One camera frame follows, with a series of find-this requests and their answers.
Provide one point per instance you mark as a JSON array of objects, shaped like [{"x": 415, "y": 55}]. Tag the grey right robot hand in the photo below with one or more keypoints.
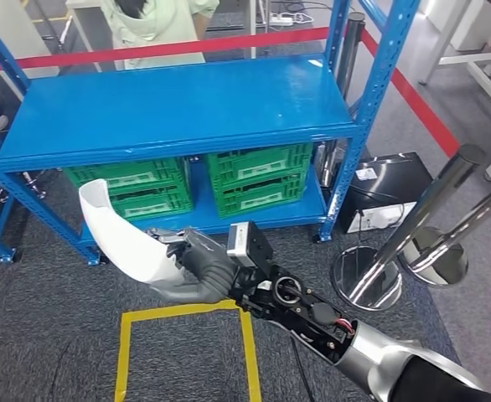
[{"x": 186, "y": 286}]

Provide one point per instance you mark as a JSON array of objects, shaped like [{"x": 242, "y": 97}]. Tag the white curved plastic part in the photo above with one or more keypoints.
[{"x": 119, "y": 238}]

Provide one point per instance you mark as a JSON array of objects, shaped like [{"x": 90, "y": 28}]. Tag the person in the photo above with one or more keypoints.
[{"x": 162, "y": 33}]

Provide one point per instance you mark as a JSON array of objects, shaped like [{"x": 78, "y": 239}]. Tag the white frame workbench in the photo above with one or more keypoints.
[{"x": 480, "y": 66}]

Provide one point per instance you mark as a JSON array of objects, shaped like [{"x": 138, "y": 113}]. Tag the black-topped stanchion post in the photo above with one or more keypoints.
[{"x": 352, "y": 44}]

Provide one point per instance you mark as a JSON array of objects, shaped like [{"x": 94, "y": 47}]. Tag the red barrier belt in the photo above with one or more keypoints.
[
  {"x": 417, "y": 105},
  {"x": 145, "y": 51}
]

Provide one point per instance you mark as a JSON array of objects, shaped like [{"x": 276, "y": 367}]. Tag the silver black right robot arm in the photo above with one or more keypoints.
[{"x": 375, "y": 360}]

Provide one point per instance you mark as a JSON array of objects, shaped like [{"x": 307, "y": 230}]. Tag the green plastic crate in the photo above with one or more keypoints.
[
  {"x": 145, "y": 194},
  {"x": 257, "y": 183}
]

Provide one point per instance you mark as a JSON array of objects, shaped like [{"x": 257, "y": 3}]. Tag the white power strip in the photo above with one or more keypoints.
[{"x": 281, "y": 20}]

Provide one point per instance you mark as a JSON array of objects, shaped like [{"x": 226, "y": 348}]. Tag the white cabinet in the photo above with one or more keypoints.
[{"x": 15, "y": 33}]

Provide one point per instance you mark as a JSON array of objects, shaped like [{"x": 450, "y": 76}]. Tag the black box with white label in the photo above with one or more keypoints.
[{"x": 387, "y": 183}]

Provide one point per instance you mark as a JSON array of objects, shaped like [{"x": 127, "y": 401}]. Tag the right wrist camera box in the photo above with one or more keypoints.
[{"x": 245, "y": 244}]

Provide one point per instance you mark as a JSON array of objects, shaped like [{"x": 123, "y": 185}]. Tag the chrome stanchion with round base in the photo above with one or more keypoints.
[
  {"x": 367, "y": 277},
  {"x": 438, "y": 261}
]

